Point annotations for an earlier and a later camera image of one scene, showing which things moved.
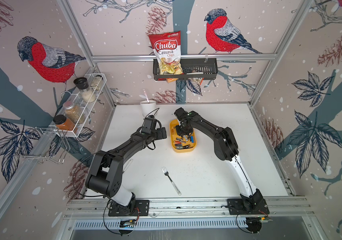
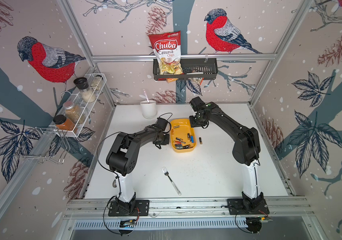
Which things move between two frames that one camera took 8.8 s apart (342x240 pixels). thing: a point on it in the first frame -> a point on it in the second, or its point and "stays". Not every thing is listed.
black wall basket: (193, 69) stays
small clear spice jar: (96, 83) stays
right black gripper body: (181, 131) -> (194, 121)
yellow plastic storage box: (180, 143) stays
